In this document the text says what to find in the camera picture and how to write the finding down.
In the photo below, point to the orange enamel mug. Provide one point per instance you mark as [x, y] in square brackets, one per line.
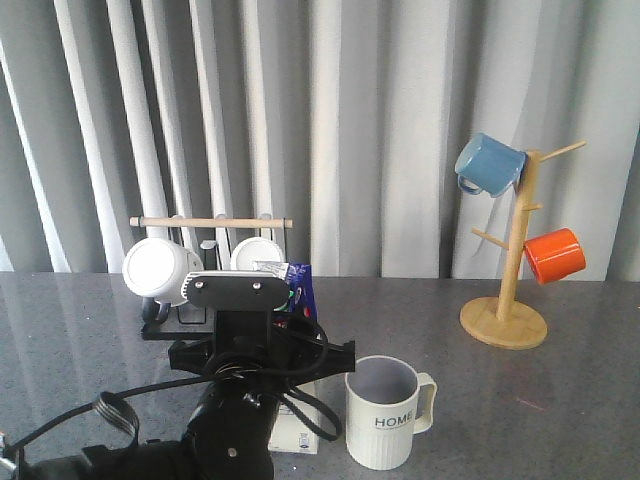
[555, 255]

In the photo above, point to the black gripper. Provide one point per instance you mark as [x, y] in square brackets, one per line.
[286, 348]

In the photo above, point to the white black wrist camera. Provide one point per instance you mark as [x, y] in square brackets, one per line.
[235, 290]

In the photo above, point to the blue enamel mug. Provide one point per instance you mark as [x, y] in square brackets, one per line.
[487, 165]

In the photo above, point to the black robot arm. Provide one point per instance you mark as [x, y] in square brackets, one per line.
[226, 437]

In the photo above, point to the wooden mug tree stand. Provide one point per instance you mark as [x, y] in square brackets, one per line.
[502, 321]

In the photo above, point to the blue white milk carton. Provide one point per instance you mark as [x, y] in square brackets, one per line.
[289, 434]

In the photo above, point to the smooth white mug black handle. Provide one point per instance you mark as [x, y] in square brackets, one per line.
[155, 269]

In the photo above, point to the cream HOME mug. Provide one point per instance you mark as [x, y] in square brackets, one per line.
[388, 402]

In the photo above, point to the black wire mug rack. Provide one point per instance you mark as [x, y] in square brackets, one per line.
[199, 235]

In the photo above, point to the ribbed white mug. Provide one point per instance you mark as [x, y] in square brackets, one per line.
[255, 249]

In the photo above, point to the grey white curtain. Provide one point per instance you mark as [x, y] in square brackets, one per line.
[345, 117]

